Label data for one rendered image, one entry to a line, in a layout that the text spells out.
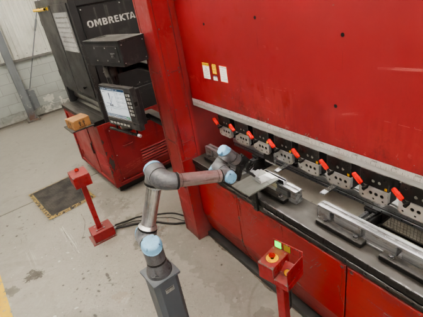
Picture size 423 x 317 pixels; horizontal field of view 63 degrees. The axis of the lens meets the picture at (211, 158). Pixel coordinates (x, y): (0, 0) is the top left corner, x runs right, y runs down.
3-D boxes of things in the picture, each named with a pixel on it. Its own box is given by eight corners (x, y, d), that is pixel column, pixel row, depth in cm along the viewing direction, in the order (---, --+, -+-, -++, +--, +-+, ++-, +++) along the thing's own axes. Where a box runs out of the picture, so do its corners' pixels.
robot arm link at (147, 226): (138, 254, 201) (151, 168, 184) (132, 239, 213) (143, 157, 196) (158, 251, 207) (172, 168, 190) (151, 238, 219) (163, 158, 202)
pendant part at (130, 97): (109, 123, 306) (97, 84, 289) (120, 118, 313) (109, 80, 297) (140, 131, 278) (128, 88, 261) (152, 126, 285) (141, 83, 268)
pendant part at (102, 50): (111, 135, 319) (80, 41, 279) (132, 125, 334) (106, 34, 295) (145, 145, 287) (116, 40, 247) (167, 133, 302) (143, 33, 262)
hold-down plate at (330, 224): (315, 223, 205) (315, 219, 204) (321, 219, 208) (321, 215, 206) (360, 249, 182) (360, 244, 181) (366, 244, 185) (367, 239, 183)
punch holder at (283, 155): (274, 158, 220) (272, 134, 213) (284, 153, 224) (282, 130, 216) (292, 165, 209) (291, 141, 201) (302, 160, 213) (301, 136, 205)
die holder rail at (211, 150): (206, 155, 304) (204, 146, 299) (211, 153, 306) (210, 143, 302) (242, 175, 266) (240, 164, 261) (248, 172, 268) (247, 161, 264)
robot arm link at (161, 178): (156, 177, 175) (239, 168, 197) (150, 169, 184) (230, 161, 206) (155, 197, 179) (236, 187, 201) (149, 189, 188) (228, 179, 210)
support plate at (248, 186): (231, 186, 233) (231, 185, 233) (260, 171, 245) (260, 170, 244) (248, 197, 219) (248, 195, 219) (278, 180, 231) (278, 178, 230)
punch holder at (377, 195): (358, 195, 174) (360, 166, 167) (368, 188, 178) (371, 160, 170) (386, 207, 163) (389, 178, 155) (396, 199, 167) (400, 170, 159)
